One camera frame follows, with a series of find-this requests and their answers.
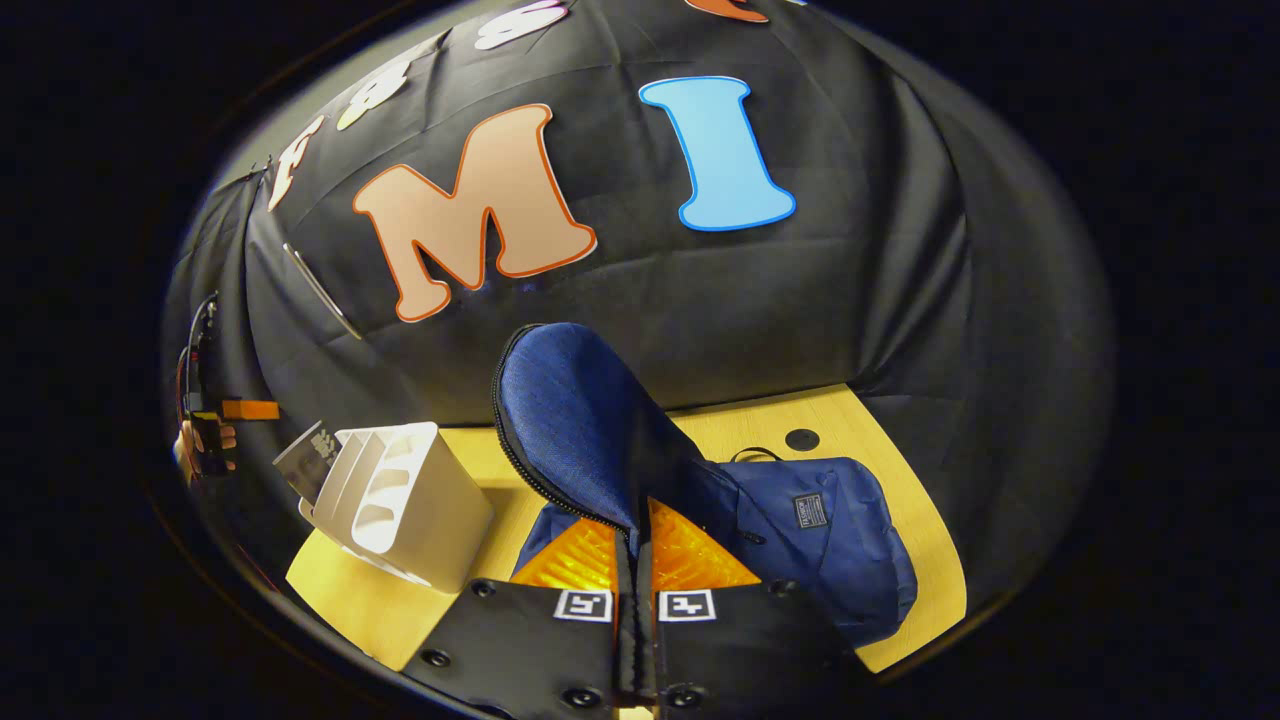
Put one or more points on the black backdrop cloth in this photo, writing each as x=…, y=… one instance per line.
x=800, y=300

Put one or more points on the blue schoolbag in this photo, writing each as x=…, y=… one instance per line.
x=580, y=420

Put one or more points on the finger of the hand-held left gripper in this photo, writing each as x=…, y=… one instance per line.
x=250, y=409

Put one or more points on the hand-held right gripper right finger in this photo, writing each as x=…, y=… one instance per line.
x=650, y=640

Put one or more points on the white plastic bookshelf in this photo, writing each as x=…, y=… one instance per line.
x=430, y=510

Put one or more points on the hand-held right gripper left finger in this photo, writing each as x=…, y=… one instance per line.
x=624, y=640

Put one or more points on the black round table grommet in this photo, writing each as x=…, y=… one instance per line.
x=802, y=440

